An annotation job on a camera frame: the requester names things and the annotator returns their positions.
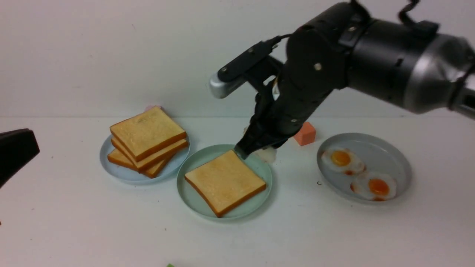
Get mint green plate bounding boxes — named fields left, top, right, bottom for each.
left=176, top=144, right=274, bottom=222

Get stack toast slice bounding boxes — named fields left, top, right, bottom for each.
left=107, top=149, right=175, bottom=179
left=109, top=106, right=188, bottom=159
left=111, top=137, right=189, bottom=171

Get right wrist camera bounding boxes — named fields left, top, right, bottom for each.
left=209, top=35, right=289, bottom=99

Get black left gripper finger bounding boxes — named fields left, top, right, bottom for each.
left=0, top=128, right=40, bottom=187

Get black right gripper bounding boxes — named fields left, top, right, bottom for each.
left=234, top=66, right=334, bottom=159

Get orange foam cube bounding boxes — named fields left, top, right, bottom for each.
left=293, top=121, right=316, bottom=146

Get light blue plate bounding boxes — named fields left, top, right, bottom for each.
left=99, top=135, right=190, bottom=185

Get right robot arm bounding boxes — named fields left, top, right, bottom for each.
left=235, top=0, right=474, bottom=159

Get grey plate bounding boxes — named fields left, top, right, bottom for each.
left=316, top=132, right=412, bottom=205

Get fried egg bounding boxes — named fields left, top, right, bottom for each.
left=252, top=146, right=277, bottom=164
left=320, top=147, right=366, bottom=176
left=350, top=171, right=397, bottom=201

